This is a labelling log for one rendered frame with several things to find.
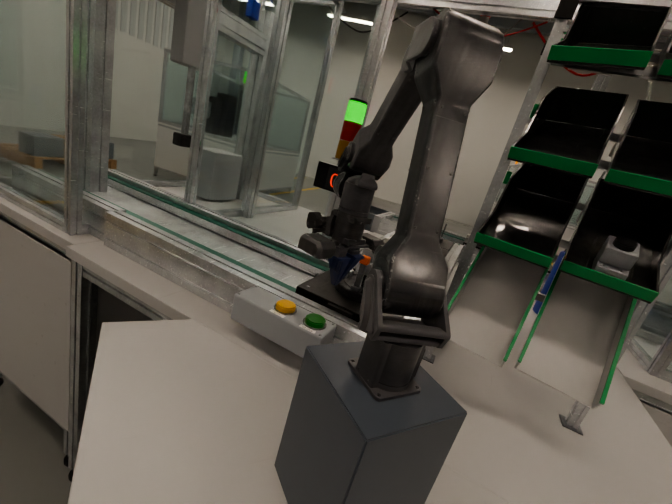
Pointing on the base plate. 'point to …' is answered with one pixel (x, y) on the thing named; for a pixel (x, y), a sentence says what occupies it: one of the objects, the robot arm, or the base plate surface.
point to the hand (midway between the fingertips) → (338, 268)
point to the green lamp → (355, 112)
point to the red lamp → (349, 130)
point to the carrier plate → (318, 290)
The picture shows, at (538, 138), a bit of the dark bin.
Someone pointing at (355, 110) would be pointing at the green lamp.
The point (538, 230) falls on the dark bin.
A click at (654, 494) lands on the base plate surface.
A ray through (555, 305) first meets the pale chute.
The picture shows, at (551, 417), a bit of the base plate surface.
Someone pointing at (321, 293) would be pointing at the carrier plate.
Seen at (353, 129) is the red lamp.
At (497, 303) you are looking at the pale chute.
